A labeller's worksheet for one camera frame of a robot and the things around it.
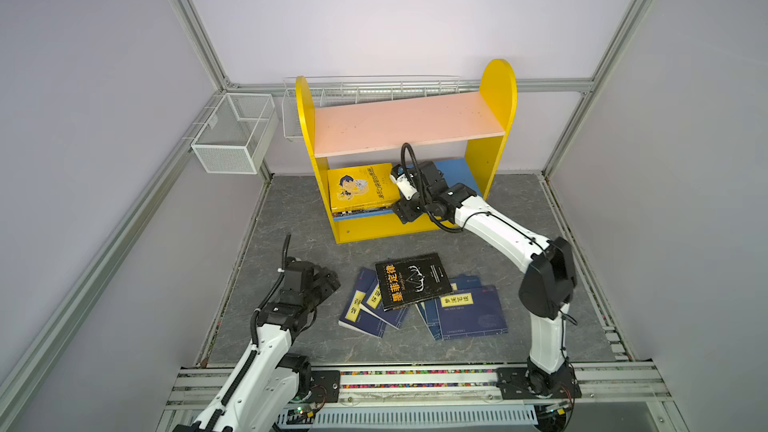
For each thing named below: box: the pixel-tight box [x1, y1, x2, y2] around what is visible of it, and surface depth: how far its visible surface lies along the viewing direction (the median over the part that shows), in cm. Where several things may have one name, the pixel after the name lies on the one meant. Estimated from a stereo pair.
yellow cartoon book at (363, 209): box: [331, 205, 394, 217], surface depth 91 cm
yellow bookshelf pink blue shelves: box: [296, 59, 517, 244], surface depth 80 cm
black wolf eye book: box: [332, 209, 393, 217], surface depth 91 cm
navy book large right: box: [435, 285, 508, 340], surface depth 85 cm
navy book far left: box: [338, 267, 387, 338], surface depth 86 cm
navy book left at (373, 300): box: [356, 267, 408, 330], surface depth 87 cm
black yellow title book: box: [375, 252, 454, 312], surface depth 90 cm
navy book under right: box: [416, 274, 482, 341], surface depth 86 cm
